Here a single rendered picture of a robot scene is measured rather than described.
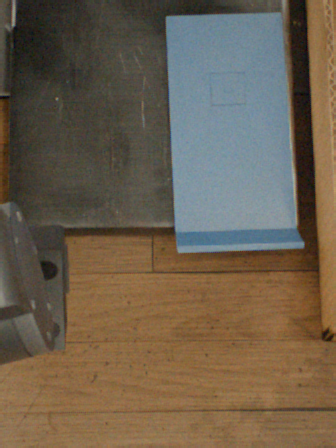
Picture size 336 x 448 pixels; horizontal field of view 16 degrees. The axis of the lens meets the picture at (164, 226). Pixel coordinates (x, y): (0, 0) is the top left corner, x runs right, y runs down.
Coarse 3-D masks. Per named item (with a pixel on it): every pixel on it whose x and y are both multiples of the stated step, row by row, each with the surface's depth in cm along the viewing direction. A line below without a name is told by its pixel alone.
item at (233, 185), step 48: (192, 48) 72; (240, 48) 72; (192, 96) 71; (192, 144) 70; (240, 144) 70; (288, 144) 70; (192, 192) 70; (240, 192) 70; (288, 192) 70; (192, 240) 67; (240, 240) 67; (288, 240) 67
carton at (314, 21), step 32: (320, 0) 69; (320, 32) 69; (320, 64) 69; (320, 96) 69; (320, 128) 70; (320, 160) 70; (320, 192) 70; (320, 224) 70; (320, 256) 70; (320, 288) 70
